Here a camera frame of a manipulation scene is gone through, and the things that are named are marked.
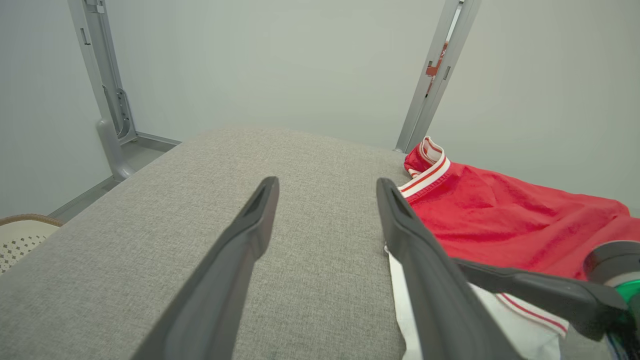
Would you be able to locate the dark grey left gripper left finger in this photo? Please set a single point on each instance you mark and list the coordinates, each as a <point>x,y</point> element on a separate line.
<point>225,270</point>

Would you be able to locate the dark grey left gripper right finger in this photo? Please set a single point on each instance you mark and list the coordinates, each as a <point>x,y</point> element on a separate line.
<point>430,295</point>

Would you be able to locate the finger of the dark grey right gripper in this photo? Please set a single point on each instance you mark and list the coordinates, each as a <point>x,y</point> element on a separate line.
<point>560,297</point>

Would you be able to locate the red and white jersey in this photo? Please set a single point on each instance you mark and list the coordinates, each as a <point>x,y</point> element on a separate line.
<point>500,215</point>

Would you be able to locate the cream woven laundry basket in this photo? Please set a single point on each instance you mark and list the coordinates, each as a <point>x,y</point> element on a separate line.
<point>22,240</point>

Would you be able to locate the grey metal frame post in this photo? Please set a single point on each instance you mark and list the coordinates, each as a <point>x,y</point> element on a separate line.
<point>425,90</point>
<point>102,90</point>
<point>457,45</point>

